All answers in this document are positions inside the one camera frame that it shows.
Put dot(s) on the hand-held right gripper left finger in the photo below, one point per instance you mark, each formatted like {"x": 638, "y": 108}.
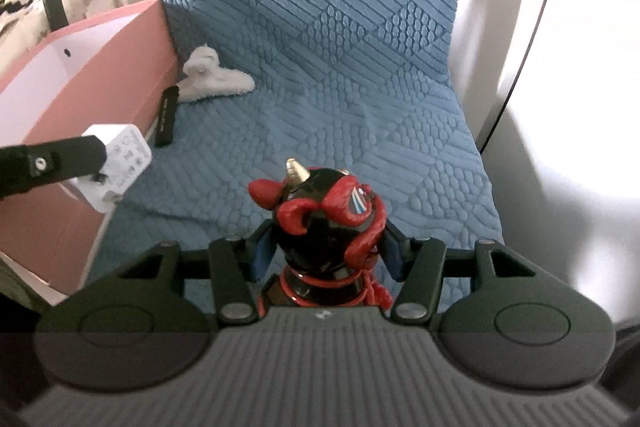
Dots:
{"x": 262, "y": 254}

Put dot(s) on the white plush hair clip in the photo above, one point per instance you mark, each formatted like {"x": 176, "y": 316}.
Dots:
{"x": 212, "y": 79}

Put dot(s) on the pink cardboard box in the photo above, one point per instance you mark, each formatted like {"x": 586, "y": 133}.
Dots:
{"x": 75, "y": 72}

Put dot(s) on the white charger plug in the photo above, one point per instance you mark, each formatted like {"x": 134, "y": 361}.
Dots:
{"x": 125, "y": 159}

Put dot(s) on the blue textured seat cover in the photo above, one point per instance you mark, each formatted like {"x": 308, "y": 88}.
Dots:
{"x": 325, "y": 47}

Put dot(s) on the red and black bull figurine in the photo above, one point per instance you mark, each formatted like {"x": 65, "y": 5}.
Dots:
{"x": 325, "y": 232}

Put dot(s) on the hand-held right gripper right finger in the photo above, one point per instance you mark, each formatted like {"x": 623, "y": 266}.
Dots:
{"x": 395, "y": 254}

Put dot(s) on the black stick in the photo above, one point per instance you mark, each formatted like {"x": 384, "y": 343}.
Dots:
{"x": 166, "y": 114}

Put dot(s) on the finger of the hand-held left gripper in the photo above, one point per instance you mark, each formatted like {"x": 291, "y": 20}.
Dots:
{"x": 55, "y": 163}

